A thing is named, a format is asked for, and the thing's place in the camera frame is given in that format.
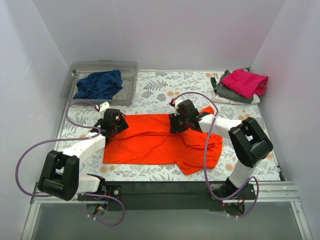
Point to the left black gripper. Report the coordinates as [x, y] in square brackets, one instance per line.
[119, 126]

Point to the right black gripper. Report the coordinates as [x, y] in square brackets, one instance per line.
[175, 124]

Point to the orange t shirt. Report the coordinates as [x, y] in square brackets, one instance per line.
[148, 141]

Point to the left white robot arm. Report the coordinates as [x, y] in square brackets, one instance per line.
[60, 176]

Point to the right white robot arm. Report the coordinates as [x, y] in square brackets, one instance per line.
[249, 141]

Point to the floral table mat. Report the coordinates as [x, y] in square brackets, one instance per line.
[153, 92]

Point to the blue t shirt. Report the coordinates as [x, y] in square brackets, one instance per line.
[99, 85]

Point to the clear plastic bin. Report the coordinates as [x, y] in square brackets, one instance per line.
[81, 69]

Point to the white folded shirt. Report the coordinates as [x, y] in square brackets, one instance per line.
[218, 99]

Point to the dark green folded shirt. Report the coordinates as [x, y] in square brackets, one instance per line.
[213, 82]

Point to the grey folded t shirt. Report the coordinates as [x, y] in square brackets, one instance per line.
[226, 93]

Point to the pink folded t shirt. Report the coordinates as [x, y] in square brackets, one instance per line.
[246, 83]

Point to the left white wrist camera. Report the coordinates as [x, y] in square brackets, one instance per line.
[102, 107]

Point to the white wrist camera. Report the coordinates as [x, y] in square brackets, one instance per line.
[175, 104]
[102, 107]

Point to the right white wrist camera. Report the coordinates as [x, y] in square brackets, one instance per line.
[175, 104]

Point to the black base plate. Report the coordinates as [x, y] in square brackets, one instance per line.
[163, 195]

